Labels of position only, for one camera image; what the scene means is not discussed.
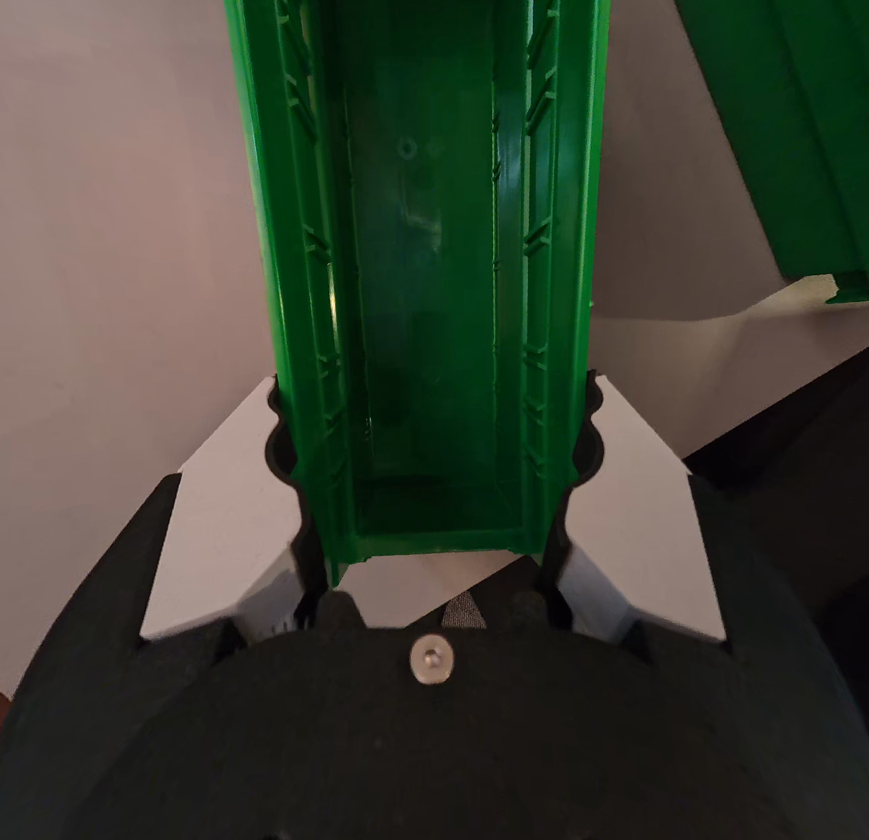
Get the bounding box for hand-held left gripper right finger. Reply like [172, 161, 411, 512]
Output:
[540, 370, 731, 645]

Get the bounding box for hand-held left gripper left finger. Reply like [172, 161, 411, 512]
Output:
[139, 375, 327, 644]

